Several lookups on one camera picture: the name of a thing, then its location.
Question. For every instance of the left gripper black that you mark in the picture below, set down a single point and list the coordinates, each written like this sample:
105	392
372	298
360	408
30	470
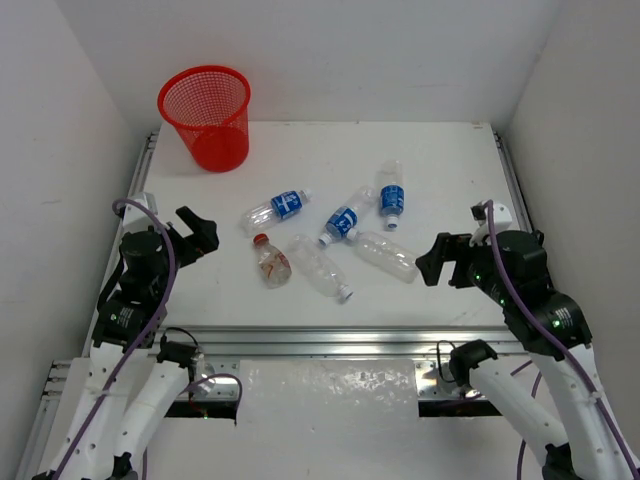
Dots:
190	240

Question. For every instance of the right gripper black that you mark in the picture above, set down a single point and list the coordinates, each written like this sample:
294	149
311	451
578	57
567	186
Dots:
447	245

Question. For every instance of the clear bottle white cap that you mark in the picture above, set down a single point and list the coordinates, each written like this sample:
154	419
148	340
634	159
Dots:
384	254

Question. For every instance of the blue label bottle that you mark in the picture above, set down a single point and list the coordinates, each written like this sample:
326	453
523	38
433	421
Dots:
274	211
391	193
348	216

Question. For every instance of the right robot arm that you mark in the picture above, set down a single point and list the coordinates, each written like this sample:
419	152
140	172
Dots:
582	440

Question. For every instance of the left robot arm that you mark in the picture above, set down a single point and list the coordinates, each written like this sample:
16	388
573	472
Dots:
115	419

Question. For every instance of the red mesh waste bin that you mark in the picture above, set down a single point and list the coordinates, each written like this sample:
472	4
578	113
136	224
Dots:
208	107

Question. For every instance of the red cap crushed bottle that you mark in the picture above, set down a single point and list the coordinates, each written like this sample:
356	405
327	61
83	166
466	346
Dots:
273	264

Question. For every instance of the clear bottle blue cap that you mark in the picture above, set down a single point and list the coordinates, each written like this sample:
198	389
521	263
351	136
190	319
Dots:
323	274

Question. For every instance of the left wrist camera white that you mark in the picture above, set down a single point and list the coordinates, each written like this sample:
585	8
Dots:
135	218

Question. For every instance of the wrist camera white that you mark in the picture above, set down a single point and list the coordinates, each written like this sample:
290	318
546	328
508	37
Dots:
489	215
135	218

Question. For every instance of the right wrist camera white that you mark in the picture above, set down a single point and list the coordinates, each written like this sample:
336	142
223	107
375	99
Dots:
489	215

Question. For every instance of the left aluminium side rail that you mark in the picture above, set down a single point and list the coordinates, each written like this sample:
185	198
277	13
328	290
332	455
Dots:
143	163

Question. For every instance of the aluminium side rail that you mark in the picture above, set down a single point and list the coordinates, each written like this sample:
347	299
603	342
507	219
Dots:
143	163
517	198

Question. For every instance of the right aluminium side rail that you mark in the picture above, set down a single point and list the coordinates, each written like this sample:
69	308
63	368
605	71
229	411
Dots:
517	198

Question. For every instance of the aluminium front rail frame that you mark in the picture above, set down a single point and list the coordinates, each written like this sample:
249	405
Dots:
225	348

